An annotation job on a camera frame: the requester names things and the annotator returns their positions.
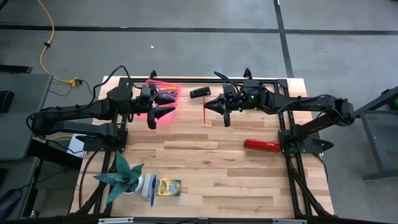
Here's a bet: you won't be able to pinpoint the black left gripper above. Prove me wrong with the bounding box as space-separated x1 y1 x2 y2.
138 93 177 130

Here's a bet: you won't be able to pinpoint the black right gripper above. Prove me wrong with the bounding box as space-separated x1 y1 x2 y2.
204 93 239 128

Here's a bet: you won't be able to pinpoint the pink transparent pencil case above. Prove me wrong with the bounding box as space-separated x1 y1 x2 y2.
136 79 182 125

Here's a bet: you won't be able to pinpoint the green crayon box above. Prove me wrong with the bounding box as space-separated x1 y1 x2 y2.
156 177 182 197

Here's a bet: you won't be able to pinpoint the blue pen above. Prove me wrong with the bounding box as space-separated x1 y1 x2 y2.
150 175 157 208

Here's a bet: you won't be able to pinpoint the purple scissors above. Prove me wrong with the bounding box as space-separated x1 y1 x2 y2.
157 90 178 99

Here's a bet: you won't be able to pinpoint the black stapler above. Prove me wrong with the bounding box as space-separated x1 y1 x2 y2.
189 86 212 100

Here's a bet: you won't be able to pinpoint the red stapler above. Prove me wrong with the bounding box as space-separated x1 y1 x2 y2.
243 139 282 153

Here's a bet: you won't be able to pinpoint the white plant pot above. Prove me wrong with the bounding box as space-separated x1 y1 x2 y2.
123 174 145 195

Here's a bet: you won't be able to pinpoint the white eraser block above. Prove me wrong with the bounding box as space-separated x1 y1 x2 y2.
141 172 156 200

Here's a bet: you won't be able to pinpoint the green artificial plant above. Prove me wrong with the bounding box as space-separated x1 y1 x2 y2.
93 151 146 205

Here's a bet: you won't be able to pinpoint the white paper sheet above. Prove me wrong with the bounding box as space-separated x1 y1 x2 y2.
67 133 86 159

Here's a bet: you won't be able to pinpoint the grey side desk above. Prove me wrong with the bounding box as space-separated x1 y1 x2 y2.
0 73 53 161

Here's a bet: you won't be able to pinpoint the black flat panel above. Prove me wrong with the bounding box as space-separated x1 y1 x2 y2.
0 64 34 75

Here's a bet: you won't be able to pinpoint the grey metal stand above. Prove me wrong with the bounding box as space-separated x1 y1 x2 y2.
354 85 398 182

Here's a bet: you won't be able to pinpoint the black device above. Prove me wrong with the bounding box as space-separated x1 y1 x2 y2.
0 90 16 113

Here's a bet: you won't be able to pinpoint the dark bag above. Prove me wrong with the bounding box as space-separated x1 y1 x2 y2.
0 188 24 215

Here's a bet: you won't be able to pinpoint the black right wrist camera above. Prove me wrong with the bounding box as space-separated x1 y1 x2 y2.
223 83 238 96

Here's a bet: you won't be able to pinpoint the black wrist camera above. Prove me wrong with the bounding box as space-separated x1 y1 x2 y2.
223 83 238 96
140 86 152 101

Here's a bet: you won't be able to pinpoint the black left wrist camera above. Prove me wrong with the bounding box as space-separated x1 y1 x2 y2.
140 86 152 101

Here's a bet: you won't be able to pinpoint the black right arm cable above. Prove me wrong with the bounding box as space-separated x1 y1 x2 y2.
213 70 241 93

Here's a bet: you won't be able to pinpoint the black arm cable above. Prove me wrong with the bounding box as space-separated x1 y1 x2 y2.
90 65 134 103
213 70 241 93

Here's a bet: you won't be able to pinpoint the black aluminium table frame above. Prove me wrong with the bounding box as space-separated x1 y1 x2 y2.
70 77 335 218

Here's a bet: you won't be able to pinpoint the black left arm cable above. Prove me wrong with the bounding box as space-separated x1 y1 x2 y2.
90 65 134 103

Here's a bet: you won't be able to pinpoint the black frame corner bracket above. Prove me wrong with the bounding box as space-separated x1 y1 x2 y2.
275 79 289 94

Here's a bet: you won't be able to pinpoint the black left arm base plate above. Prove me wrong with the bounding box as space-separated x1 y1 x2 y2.
76 129 129 152

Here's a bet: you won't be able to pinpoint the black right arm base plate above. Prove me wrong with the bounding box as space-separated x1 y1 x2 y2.
278 129 335 155

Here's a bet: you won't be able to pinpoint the silver bracket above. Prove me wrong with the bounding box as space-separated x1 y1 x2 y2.
98 217 134 224
272 218 307 224

